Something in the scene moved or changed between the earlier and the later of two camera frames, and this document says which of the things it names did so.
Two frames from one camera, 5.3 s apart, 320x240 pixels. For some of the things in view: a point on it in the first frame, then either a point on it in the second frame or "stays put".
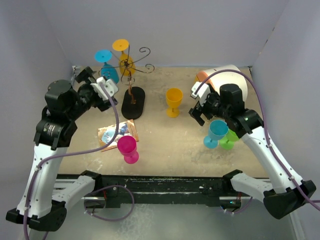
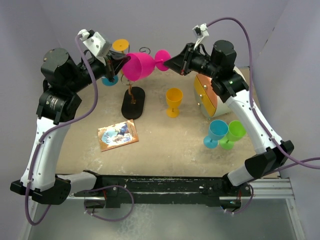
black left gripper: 86,76 to 112,63
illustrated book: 105,134 stays put
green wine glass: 227,143 stays put
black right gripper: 203,109 to 182,62
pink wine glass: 127,145 to 141,65
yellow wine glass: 174,96 stays put
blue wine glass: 218,130 stays put
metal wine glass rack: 133,98 stays put
